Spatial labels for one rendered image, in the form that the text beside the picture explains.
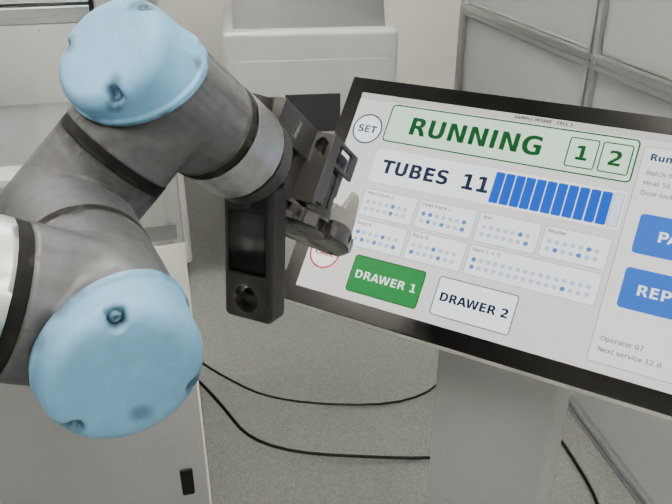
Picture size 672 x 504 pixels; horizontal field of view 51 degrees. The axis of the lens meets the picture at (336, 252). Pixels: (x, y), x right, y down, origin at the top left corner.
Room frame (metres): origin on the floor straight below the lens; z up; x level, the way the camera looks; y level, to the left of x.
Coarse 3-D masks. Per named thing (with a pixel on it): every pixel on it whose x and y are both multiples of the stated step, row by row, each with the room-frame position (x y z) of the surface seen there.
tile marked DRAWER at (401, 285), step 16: (368, 256) 0.75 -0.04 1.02; (352, 272) 0.75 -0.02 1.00; (368, 272) 0.74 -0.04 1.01; (384, 272) 0.73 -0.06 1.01; (400, 272) 0.73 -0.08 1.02; (416, 272) 0.72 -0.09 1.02; (352, 288) 0.73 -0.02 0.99; (368, 288) 0.73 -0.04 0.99; (384, 288) 0.72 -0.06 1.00; (400, 288) 0.71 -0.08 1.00; (416, 288) 0.71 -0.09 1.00; (400, 304) 0.70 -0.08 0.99; (416, 304) 0.69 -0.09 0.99
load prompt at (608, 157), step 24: (408, 120) 0.86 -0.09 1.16; (432, 120) 0.85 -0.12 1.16; (456, 120) 0.83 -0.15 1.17; (480, 120) 0.82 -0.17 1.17; (504, 120) 0.81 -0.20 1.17; (408, 144) 0.84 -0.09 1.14; (432, 144) 0.82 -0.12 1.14; (456, 144) 0.81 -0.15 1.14; (480, 144) 0.80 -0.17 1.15; (504, 144) 0.79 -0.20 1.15; (528, 144) 0.78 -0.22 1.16; (552, 144) 0.77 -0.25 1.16; (576, 144) 0.76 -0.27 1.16; (600, 144) 0.75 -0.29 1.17; (624, 144) 0.74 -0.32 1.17; (552, 168) 0.75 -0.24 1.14; (576, 168) 0.74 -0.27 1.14; (600, 168) 0.73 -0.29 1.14; (624, 168) 0.72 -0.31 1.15
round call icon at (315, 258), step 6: (312, 252) 0.78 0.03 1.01; (318, 252) 0.78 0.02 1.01; (306, 258) 0.78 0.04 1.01; (312, 258) 0.78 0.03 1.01; (318, 258) 0.78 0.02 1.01; (324, 258) 0.77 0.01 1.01; (330, 258) 0.77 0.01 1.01; (336, 258) 0.77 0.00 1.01; (306, 264) 0.78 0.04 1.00; (312, 264) 0.77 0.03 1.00; (318, 264) 0.77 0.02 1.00; (324, 264) 0.77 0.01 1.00; (330, 264) 0.76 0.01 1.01; (336, 264) 0.76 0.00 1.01; (330, 270) 0.76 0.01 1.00
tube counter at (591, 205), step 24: (480, 168) 0.78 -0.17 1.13; (456, 192) 0.77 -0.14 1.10; (480, 192) 0.76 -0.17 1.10; (504, 192) 0.75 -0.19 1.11; (528, 192) 0.74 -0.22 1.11; (552, 192) 0.73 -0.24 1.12; (576, 192) 0.72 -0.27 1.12; (600, 192) 0.71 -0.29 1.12; (624, 192) 0.70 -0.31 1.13; (552, 216) 0.71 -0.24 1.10; (576, 216) 0.70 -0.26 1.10; (600, 216) 0.69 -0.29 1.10
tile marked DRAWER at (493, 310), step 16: (448, 288) 0.69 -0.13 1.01; (464, 288) 0.69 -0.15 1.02; (480, 288) 0.68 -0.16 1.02; (432, 304) 0.69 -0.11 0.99; (448, 304) 0.68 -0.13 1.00; (464, 304) 0.67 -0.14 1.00; (480, 304) 0.67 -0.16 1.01; (496, 304) 0.66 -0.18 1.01; (512, 304) 0.66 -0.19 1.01; (464, 320) 0.66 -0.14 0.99; (480, 320) 0.66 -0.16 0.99; (496, 320) 0.65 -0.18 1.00; (512, 320) 0.65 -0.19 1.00
